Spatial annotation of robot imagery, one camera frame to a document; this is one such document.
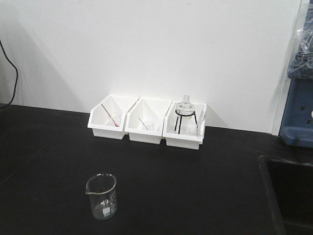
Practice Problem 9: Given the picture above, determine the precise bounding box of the clear glass beaker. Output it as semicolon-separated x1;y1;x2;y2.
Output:
85;173;117;220

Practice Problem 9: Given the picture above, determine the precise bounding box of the small glass beaker middle bin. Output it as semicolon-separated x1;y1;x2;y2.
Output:
143;120;154;131

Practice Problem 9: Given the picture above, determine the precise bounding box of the small glass beaker bin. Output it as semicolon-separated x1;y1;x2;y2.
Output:
143;120;154;131
111;112;121;126

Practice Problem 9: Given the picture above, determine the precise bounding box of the white plastic bin middle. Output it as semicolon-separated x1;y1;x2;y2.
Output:
125;97;172;144

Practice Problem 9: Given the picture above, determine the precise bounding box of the white plastic bin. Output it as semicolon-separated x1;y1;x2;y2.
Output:
88;94;139;140
162;101;207;150
125;97;172;144

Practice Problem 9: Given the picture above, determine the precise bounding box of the white plastic bin right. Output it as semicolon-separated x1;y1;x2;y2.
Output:
162;101;207;150

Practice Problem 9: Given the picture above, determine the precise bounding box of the clear glass round flask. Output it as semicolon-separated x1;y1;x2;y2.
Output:
175;95;195;119

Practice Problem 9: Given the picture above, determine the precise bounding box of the small glass beaker left bin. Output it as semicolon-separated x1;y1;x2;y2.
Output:
111;112;121;126

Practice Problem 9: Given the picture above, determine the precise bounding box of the red stirring rod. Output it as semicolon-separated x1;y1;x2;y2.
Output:
100;103;119;127

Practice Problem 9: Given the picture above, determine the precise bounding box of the clear glass tube right bin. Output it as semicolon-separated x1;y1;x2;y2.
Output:
196;111;205;136

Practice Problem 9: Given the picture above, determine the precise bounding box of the white plastic bin left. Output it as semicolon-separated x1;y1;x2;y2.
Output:
88;94;139;140

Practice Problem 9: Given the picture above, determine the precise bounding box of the blue lab equipment base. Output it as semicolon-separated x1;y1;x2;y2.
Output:
279;78;313;148

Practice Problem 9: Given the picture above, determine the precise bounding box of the black sink basin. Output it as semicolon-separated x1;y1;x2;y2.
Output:
258;155;313;235

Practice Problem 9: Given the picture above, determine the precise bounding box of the clear plastic bag cover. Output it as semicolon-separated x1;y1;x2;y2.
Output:
288;0;313;79

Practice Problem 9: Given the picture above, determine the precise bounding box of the black wire tripod stand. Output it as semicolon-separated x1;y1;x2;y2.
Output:
174;109;197;134

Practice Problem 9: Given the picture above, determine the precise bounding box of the black cable on wall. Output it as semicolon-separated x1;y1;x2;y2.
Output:
0;39;19;106

